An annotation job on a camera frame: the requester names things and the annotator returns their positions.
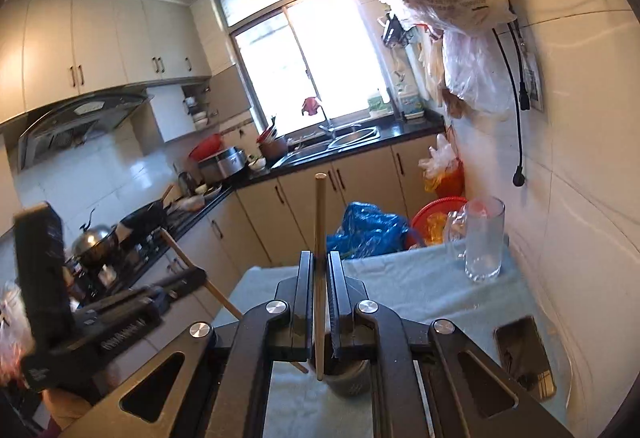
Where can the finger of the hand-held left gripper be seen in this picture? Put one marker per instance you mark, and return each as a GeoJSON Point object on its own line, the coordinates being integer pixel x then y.
{"type": "Point", "coordinates": [187, 278]}
{"type": "Point", "coordinates": [125, 305]}

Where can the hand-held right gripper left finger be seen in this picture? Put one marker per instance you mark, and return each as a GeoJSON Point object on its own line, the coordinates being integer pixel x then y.
{"type": "Point", "coordinates": [306, 298]}

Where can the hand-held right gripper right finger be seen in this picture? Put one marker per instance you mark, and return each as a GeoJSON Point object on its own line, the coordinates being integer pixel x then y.
{"type": "Point", "coordinates": [334, 298]}

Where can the wooden chopstick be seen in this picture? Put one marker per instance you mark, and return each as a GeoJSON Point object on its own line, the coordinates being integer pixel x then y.
{"type": "Point", "coordinates": [320, 218]}
{"type": "Point", "coordinates": [225, 302]}

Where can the dark grey utensil holder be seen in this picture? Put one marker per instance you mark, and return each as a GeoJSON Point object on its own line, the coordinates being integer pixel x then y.
{"type": "Point", "coordinates": [350, 383]}

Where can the gas stove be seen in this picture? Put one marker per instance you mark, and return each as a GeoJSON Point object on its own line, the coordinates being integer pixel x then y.
{"type": "Point", "coordinates": [115, 263]}

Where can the white and red plastic bag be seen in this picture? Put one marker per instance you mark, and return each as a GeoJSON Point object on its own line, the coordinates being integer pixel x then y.
{"type": "Point", "coordinates": [12, 328]}

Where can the steel kettle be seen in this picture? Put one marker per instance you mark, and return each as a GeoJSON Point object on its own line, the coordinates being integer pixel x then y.
{"type": "Point", "coordinates": [92, 240]}

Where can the blue plastic bag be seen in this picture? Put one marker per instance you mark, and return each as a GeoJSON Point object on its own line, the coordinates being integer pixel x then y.
{"type": "Point", "coordinates": [367, 230]}

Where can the black wok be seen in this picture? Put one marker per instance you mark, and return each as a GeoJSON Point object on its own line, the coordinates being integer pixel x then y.
{"type": "Point", "coordinates": [145, 215]}

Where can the green tablecloth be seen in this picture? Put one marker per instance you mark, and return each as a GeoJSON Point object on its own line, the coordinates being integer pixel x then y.
{"type": "Point", "coordinates": [415, 288]}

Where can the cream base cabinets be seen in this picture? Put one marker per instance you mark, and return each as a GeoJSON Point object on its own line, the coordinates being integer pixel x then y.
{"type": "Point", "coordinates": [300, 198]}

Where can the steel rice cooker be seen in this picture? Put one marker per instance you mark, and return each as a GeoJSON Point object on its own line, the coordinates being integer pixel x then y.
{"type": "Point", "coordinates": [222, 164]}

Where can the red plastic basin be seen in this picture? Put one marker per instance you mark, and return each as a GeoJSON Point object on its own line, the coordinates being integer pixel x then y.
{"type": "Point", "coordinates": [432, 218]}

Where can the red plastic colander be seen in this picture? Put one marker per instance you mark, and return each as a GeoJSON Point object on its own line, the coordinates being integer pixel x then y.
{"type": "Point", "coordinates": [205, 147]}

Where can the brown utensil crock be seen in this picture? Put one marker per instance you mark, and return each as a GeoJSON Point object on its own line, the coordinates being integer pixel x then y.
{"type": "Point", "coordinates": [274, 148]}

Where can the clear glass mug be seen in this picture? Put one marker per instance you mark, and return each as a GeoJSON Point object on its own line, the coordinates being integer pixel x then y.
{"type": "Point", "coordinates": [482, 243]}

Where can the steel sink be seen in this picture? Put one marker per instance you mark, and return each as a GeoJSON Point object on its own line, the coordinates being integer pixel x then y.
{"type": "Point", "coordinates": [355, 135]}

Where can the steel range hood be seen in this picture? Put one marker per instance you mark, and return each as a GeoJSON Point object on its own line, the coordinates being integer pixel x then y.
{"type": "Point", "coordinates": [80, 118]}

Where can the orange bin with plastic bags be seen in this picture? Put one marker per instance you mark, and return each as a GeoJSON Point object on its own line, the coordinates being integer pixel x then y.
{"type": "Point", "coordinates": [445, 173]}

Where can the open dish shelf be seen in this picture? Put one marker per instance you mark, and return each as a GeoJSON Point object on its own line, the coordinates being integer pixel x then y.
{"type": "Point", "coordinates": [197, 110]}

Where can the steel faucet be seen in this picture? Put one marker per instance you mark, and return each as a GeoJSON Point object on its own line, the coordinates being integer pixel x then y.
{"type": "Point", "coordinates": [327, 120]}

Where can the black kitchen countertop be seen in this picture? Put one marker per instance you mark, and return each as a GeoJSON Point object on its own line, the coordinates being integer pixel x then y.
{"type": "Point", "coordinates": [400, 130]}

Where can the red cloth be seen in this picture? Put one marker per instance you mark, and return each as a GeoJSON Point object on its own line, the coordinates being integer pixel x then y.
{"type": "Point", "coordinates": [310, 105]}

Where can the smartphone in clear case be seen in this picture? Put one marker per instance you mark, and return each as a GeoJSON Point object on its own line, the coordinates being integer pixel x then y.
{"type": "Point", "coordinates": [525, 353]}

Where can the green and white carton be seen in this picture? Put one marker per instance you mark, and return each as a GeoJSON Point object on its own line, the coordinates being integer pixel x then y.
{"type": "Point", "coordinates": [410, 100]}
{"type": "Point", "coordinates": [380, 104]}

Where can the kitchen window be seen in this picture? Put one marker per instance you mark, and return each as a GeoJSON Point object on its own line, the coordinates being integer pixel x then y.
{"type": "Point", "coordinates": [310, 53]}

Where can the clear plastic bag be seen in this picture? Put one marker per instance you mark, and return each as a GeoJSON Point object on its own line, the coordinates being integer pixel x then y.
{"type": "Point", "coordinates": [475, 73]}

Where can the cream wall cabinets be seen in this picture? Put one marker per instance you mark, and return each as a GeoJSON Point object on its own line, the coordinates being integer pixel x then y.
{"type": "Point", "coordinates": [100, 48]}

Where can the wall knife rack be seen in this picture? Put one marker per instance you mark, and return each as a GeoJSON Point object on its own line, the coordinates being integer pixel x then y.
{"type": "Point", "coordinates": [395, 30]}

